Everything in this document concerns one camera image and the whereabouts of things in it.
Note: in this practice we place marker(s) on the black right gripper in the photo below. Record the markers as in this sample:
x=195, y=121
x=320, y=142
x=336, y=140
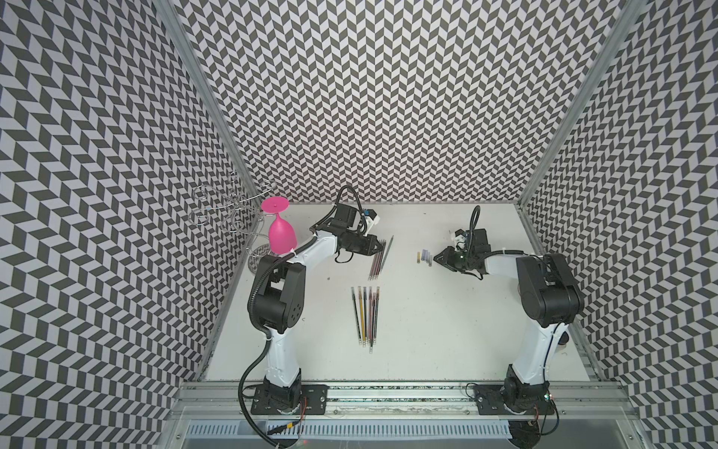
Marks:
x=447, y=258

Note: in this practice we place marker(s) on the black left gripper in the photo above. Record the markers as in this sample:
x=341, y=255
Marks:
x=368, y=249

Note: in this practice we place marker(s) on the teal pencil clear cap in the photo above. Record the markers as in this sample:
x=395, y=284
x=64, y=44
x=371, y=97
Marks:
x=381, y=258

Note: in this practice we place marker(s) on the red pencil blue cap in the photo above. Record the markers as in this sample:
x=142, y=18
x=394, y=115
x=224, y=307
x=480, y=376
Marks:
x=376, y=264

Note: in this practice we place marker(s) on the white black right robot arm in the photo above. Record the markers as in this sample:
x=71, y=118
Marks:
x=551, y=299

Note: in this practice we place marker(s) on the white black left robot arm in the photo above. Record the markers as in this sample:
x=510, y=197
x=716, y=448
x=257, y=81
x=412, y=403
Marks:
x=277, y=296

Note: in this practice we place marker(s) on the dark blue pencil purple cap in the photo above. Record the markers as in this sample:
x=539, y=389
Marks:
x=371, y=312

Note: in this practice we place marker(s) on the pink plastic wine glass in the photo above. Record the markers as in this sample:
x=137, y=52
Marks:
x=281, y=234

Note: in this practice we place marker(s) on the small jar black lid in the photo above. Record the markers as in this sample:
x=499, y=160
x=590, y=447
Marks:
x=563, y=341

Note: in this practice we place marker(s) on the wire glass rack stand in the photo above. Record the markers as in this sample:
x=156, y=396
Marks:
x=233, y=210

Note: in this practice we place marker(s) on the aluminium corner post left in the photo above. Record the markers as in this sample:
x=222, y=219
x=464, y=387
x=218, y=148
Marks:
x=176, y=33

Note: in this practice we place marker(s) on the aluminium corner post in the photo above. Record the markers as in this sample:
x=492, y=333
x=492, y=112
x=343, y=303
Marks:
x=176, y=33
x=627, y=17

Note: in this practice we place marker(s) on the aluminium corner post right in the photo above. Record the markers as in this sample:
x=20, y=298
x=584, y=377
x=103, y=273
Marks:
x=627, y=17

